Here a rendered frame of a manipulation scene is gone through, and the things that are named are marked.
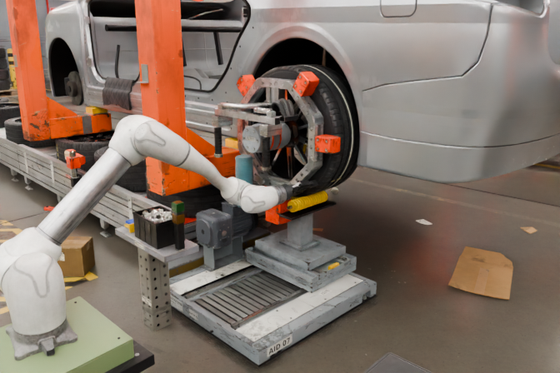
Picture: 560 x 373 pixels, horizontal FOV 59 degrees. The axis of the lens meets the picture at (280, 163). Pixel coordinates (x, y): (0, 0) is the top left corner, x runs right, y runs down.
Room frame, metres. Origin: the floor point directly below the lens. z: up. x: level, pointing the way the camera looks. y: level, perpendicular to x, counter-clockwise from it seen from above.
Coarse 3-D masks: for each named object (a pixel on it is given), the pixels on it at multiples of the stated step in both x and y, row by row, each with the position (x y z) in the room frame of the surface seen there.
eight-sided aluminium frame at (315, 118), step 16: (256, 80) 2.45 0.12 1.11; (272, 80) 2.36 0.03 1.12; (288, 80) 2.31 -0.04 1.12; (256, 96) 2.51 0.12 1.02; (304, 112) 2.22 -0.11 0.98; (320, 112) 2.22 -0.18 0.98; (240, 128) 2.54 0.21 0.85; (320, 128) 2.20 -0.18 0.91; (240, 144) 2.54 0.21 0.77; (256, 160) 2.52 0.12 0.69; (320, 160) 2.20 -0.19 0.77; (256, 176) 2.45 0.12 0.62; (304, 176) 2.21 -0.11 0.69
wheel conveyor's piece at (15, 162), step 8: (0, 144) 4.65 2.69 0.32; (8, 144) 4.47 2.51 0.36; (16, 144) 4.31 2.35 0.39; (0, 152) 4.68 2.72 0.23; (8, 152) 4.49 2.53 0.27; (16, 152) 4.33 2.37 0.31; (48, 152) 4.51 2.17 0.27; (0, 160) 4.71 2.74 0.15; (8, 160) 4.51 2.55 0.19; (16, 160) 4.37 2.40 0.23; (16, 168) 4.37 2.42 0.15
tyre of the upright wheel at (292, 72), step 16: (320, 80) 2.32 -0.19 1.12; (336, 80) 2.39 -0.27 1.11; (320, 96) 2.26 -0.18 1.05; (336, 96) 2.29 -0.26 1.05; (352, 96) 2.37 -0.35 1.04; (336, 112) 2.22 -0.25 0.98; (352, 112) 2.31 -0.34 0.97; (336, 128) 2.20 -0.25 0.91; (352, 144) 2.28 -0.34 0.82; (336, 160) 2.21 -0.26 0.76; (352, 160) 2.31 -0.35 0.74; (272, 176) 2.49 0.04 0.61; (320, 176) 2.25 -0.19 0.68; (336, 176) 2.28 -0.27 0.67; (304, 192) 2.33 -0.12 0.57
